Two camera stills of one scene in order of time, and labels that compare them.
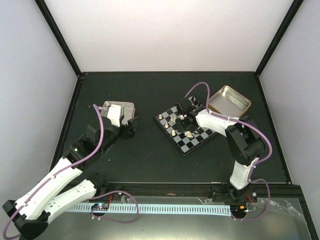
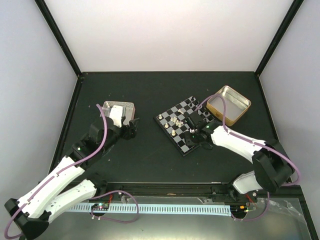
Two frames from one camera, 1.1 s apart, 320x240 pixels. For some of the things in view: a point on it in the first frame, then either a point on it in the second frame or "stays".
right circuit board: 238,210 stays
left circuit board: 100,206 stays
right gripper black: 180,129 to 188,142
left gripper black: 128,130 stays
